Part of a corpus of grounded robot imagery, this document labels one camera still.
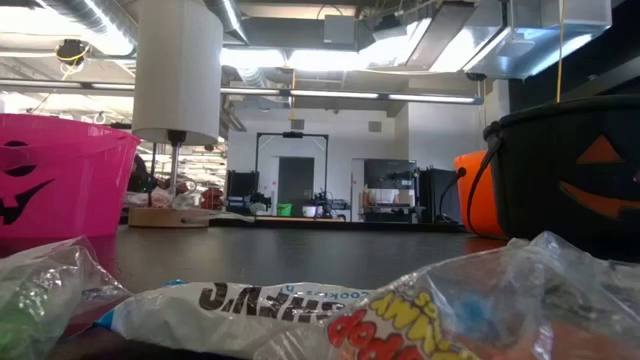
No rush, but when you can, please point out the black pumpkin bucket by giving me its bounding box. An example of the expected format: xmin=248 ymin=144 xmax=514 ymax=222
xmin=464 ymin=94 xmax=640 ymax=261

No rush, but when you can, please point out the grey door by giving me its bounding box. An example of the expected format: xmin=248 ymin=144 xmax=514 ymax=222
xmin=277 ymin=156 xmax=316 ymax=217

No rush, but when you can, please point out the dark equipment rack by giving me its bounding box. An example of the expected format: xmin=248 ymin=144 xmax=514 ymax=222
xmin=363 ymin=158 xmax=419 ymax=224

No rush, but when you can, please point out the black monitor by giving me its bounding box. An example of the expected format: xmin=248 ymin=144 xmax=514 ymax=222
xmin=227 ymin=170 xmax=260 ymax=214

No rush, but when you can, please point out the black cabinet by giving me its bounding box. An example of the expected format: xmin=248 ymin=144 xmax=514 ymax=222
xmin=418 ymin=167 xmax=461 ymax=224

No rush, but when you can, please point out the grey ceiling box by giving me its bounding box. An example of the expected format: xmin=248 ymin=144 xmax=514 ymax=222
xmin=323 ymin=13 xmax=359 ymax=46

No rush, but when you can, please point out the clear plastic wrapper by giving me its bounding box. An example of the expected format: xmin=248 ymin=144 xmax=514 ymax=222
xmin=124 ymin=178 xmax=197 ymax=209

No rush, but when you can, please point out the orange pumpkin bucket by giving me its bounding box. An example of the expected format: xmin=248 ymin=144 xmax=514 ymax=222
xmin=438 ymin=150 xmax=505 ymax=239

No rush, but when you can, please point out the white shade table lamp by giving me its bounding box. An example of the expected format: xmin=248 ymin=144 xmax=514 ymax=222
xmin=128 ymin=0 xmax=225 ymax=229

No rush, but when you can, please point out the person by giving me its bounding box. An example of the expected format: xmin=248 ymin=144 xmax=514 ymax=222
xmin=128 ymin=154 xmax=151 ymax=194

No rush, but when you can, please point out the white blue chocolate bar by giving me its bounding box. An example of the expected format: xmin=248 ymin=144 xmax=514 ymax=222
xmin=94 ymin=280 xmax=381 ymax=360

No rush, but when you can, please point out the clear orange gummy packet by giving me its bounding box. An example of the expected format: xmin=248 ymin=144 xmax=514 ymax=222
xmin=254 ymin=230 xmax=640 ymax=360

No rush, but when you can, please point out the pink pumpkin bucket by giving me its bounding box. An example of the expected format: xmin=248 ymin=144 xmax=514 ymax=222
xmin=0 ymin=112 xmax=143 ymax=240

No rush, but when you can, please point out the clear green gummy packet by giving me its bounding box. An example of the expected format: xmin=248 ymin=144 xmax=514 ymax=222
xmin=0 ymin=235 xmax=132 ymax=360

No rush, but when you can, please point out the black background gantry frame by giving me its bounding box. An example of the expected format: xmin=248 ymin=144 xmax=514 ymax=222
xmin=254 ymin=131 xmax=330 ymax=216

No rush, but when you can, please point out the round silver duct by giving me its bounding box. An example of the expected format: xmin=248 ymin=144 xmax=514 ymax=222
xmin=219 ymin=0 xmax=250 ymax=45

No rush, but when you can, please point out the silver ventilation duct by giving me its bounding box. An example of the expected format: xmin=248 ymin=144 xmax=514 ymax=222
xmin=404 ymin=0 xmax=612 ymax=81

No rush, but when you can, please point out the yellow hanging cord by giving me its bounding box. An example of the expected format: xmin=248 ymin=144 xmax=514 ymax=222
xmin=555 ymin=0 xmax=567 ymax=105

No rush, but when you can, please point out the yellow black cord reel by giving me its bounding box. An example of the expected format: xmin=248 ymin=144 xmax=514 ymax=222
xmin=54 ymin=38 xmax=91 ymax=81

